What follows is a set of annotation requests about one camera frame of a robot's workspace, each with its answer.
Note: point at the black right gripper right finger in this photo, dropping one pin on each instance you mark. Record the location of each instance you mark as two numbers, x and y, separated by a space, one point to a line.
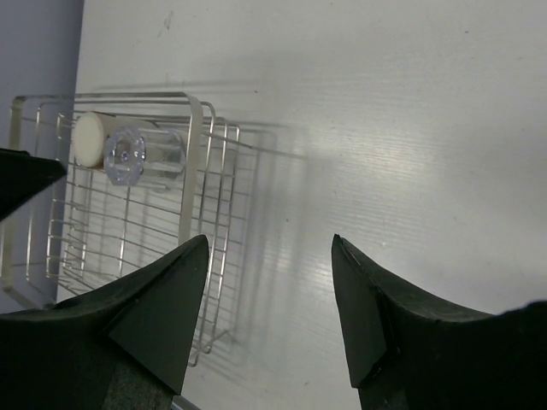
409 349

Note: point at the brown and white paper cup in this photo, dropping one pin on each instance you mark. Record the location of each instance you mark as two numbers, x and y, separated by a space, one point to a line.
91 132

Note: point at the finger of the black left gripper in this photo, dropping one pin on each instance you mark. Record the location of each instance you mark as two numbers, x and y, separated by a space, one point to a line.
23 176

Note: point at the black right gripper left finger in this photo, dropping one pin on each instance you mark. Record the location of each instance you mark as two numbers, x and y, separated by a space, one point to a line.
124 345

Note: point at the metal wire dish rack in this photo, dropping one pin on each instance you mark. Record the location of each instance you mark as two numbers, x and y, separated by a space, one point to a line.
84 232

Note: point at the large clear glass tumbler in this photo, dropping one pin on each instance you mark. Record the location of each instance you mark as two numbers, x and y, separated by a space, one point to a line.
149 157

